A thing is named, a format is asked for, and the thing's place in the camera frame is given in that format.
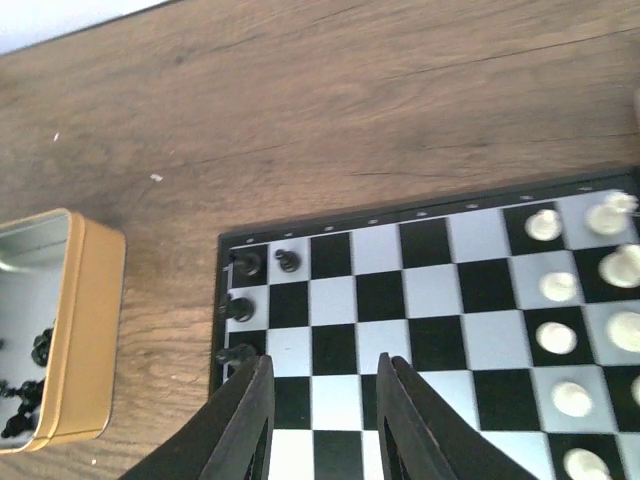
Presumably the white pawn far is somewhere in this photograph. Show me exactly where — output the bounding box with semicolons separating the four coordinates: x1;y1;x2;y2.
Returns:
525;209;562;241

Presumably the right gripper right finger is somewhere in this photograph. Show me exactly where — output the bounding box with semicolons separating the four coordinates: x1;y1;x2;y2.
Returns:
376;353;530;480

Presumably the black rook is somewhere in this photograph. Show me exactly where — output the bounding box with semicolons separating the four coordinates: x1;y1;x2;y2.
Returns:
229;252;262;277

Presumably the black knight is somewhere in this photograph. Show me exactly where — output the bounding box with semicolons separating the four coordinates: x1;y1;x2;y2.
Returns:
221;294;255;322

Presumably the pink metal tin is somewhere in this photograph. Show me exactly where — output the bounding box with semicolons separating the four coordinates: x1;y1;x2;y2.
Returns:
632;76;640;128

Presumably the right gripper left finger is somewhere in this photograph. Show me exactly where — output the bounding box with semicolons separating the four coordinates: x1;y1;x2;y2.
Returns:
122;355;275;480

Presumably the black pawn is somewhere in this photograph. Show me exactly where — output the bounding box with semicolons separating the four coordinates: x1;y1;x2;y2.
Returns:
274;249;301;273

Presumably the black bishop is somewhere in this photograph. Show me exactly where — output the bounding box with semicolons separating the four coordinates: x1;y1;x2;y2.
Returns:
215;343;257;369

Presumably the black piece tin front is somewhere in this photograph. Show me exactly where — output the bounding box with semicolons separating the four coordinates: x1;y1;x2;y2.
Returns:
1;378;46;439

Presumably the black white chessboard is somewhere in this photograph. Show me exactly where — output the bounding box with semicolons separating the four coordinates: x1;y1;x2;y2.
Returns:
214;168;639;479

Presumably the yellow metal tin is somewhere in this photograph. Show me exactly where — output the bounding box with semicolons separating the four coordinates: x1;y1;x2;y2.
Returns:
1;208;126;455

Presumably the black piece in tin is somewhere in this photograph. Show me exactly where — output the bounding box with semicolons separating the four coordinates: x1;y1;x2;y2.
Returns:
31;328;53;367

